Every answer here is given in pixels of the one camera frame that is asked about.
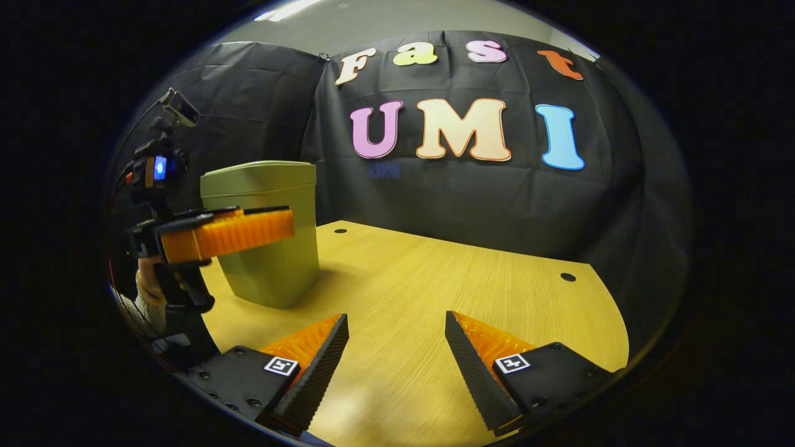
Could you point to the black backdrop cloth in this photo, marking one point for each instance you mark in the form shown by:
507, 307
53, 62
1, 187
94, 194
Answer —
447, 198

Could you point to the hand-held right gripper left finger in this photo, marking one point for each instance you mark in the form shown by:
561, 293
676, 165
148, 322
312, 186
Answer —
317, 379

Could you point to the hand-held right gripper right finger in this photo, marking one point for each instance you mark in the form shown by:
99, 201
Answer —
475, 379

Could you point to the green desktop garbage bin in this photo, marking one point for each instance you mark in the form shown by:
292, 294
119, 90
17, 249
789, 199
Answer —
279, 273

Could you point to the ceiling light panel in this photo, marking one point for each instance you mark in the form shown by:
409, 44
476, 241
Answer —
286, 9

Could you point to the wooden desktop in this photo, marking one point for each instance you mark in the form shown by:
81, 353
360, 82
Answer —
435, 292

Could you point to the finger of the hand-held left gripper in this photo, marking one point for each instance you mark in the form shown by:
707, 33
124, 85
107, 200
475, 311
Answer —
248, 231
205, 214

